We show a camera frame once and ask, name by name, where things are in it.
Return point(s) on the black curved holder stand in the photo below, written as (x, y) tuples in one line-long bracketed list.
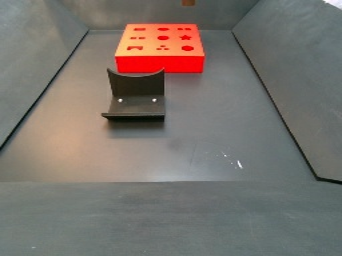
[(138, 96)]

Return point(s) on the red shape sorter box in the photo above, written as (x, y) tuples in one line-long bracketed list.
[(161, 46)]

